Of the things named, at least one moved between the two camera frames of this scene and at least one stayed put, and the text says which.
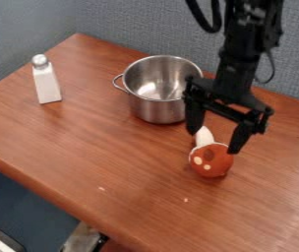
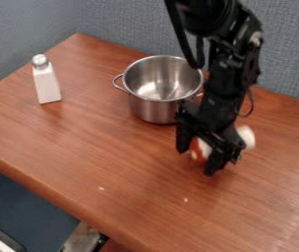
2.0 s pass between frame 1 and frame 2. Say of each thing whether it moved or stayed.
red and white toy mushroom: moved
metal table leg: stayed
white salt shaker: stayed
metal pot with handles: stayed
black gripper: moved
